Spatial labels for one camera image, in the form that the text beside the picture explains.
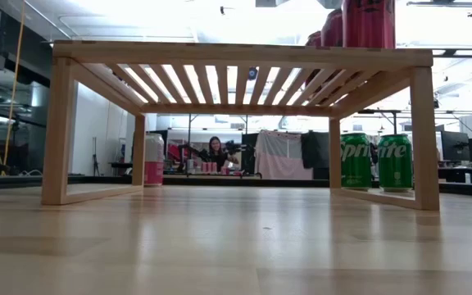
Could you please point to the person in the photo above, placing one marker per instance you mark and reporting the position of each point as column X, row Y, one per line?
column 218, row 155

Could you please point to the black overhead camera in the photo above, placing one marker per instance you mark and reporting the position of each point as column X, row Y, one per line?
column 252, row 73

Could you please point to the black hanging cloth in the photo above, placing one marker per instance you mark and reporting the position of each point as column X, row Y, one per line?
column 316, row 149

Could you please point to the white and pink soda can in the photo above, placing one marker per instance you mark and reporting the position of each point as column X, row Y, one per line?
column 154, row 164

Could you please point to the small black tripod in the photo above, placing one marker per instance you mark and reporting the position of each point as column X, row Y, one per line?
column 95, row 157

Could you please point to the red soda can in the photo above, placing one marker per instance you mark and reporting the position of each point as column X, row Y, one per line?
column 369, row 24
column 333, row 30

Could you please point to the wooden slatted shelf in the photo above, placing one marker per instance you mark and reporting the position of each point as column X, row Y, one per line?
column 240, row 55

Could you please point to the black metal table frame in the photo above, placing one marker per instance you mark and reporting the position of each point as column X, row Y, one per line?
column 240, row 180

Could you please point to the white hanging cloth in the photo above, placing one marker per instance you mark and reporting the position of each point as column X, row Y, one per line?
column 281, row 155

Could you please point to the green Sprite can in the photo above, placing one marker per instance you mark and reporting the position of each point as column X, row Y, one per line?
column 355, row 162
column 395, row 162

